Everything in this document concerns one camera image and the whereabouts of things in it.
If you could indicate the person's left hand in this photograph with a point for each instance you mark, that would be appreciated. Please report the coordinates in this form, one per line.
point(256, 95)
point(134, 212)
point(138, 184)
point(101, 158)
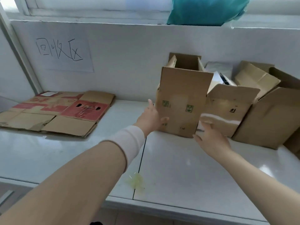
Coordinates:
point(150, 120)

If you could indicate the person's right hand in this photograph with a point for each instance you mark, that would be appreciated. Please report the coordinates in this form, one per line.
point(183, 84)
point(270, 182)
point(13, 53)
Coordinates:
point(213, 142)

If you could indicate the glossy taped cardboard box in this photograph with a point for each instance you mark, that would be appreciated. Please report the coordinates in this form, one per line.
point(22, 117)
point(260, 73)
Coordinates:
point(229, 105)

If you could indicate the green printed cardboard box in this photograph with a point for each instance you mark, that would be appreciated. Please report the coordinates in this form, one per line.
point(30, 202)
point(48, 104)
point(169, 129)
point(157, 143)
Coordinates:
point(182, 91)

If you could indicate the plain brown cardboard box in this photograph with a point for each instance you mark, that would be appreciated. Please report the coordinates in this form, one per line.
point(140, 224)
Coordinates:
point(269, 121)

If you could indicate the clear tape wad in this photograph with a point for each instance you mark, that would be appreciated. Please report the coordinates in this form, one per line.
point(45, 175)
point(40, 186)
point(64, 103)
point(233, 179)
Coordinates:
point(134, 181)

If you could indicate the red printed cardboard box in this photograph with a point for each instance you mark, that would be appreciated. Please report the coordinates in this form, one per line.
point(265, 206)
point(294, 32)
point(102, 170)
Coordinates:
point(70, 126)

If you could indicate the person's right forearm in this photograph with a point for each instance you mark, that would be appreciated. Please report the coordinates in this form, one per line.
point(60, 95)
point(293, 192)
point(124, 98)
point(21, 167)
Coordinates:
point(257, 180)

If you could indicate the person's left forearm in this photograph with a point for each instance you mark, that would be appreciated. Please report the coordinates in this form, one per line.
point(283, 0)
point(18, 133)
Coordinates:
point(70, 185)

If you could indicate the white wrist sleeve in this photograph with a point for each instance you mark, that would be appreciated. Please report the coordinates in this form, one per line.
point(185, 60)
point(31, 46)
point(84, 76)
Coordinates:
point(129, 145)

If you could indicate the white black-edged packet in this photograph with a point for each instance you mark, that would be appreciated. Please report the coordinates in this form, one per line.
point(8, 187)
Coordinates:
point(218, 78)

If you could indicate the white handwritten paper sign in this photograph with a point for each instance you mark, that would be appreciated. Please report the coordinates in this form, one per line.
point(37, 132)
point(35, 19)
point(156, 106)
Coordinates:
point(70, 65)

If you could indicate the teal plastic bag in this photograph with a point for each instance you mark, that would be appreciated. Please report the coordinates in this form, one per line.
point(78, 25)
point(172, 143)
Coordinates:
point(206, 11)

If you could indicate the white metal shelf rack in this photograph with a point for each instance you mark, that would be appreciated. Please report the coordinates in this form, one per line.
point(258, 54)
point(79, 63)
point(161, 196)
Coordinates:
point(22, 58)

